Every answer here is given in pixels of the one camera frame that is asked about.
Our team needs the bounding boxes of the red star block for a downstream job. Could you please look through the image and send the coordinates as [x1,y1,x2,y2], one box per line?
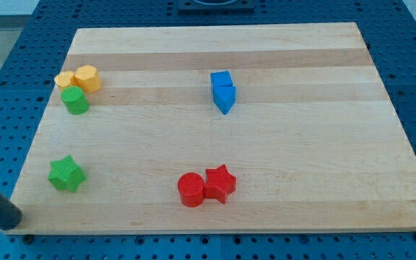
[204,165,237,204]

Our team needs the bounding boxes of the green cylinder block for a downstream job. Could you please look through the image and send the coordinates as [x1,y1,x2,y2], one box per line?
[61,86,89,115]

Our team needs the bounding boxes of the yellow hexagon block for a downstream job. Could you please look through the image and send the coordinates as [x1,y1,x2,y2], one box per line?
[74,65,103,93]

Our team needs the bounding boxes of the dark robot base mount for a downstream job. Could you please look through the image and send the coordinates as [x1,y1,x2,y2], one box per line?
[176,0,256,12]

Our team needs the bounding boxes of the green star block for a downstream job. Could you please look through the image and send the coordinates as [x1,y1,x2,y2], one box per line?
[48,155,87,193]

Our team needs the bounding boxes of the yellow pentagon block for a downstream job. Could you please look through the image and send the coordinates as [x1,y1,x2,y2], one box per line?
[54,71,77,90]

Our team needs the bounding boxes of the wooden board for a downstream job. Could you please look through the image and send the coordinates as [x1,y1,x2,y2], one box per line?
[12,22,416,235]

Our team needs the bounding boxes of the blue pentagon block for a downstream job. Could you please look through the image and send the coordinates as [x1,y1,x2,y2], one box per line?
[212,86,236,115]

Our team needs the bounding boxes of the blue cube block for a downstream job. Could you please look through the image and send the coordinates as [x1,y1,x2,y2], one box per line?
[210,71,233,87]

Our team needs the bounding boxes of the red cylinder block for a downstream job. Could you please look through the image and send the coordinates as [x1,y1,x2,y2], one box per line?
[177,173,204,207]

